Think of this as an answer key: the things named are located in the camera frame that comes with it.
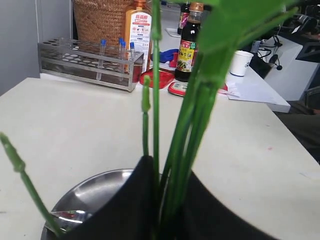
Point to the round stainless steel plate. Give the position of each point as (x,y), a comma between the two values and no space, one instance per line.
(84,199)

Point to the woven wicker basket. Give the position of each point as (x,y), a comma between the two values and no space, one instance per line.
(100,19)

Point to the white paper sheets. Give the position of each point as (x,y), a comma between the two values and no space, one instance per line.
(252,88)

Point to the artificial red flower green stems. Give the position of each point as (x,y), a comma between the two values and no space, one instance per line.
(232,25)

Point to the white paper cup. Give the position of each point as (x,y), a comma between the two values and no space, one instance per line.
(240,62)

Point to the blue capped test tube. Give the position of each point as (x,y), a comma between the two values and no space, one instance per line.
(122,49)
(103,43)
(131,52)

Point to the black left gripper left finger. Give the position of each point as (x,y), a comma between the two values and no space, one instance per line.
(128,215)

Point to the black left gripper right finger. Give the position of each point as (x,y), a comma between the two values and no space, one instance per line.
(204,217)

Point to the dark soy sauce bottle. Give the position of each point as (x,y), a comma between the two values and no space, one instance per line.
(188,47)

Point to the metal test tube rack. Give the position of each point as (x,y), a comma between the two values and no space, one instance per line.
(78,60)

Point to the blue rubber glove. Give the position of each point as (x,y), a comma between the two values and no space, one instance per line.
(170,55)

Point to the red plastic container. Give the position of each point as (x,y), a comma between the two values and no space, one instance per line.
(165,77)

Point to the orange liquid bottle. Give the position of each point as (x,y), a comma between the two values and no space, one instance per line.
(137,29)

